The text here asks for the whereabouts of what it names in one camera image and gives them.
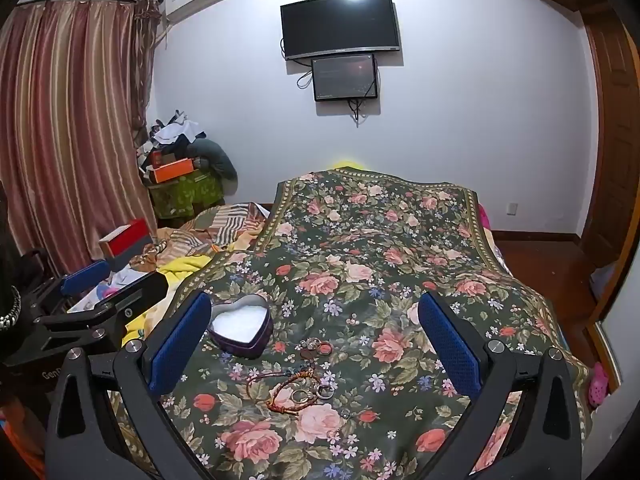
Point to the floral blanket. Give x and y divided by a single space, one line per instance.
380 270

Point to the yellow cloth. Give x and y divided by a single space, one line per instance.
185 265

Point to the white wall socket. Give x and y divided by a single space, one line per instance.
511 209

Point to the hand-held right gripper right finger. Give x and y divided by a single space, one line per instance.
445 340

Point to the pink slipper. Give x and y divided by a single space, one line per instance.
597 385

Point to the pile of clothes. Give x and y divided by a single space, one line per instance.
170 132

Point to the red box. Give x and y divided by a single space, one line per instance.
127 240

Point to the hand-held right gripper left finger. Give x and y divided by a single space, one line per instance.
180 345

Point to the striped pink curtain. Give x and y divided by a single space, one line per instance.
65 125

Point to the grey bundle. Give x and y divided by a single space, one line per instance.
217 157

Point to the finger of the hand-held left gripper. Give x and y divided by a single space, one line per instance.
142 287
85 277

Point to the colourful printed cloth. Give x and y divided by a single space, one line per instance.
102 292

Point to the orange box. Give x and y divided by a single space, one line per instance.
172 171

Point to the pink cloth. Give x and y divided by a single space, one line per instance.
484 217

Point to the wooden door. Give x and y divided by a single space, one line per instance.
612 160

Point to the purple heart-shaped tin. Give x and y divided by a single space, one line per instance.
235 322

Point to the orange cloth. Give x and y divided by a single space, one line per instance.
15 435

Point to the small black monitor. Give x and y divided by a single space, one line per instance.
344 77

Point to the green cloth-covered cabinet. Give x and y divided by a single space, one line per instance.
185 195

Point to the wall-mounted black television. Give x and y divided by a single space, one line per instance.
340 22

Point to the striped patchwork quilt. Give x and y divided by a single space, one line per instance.
225 225

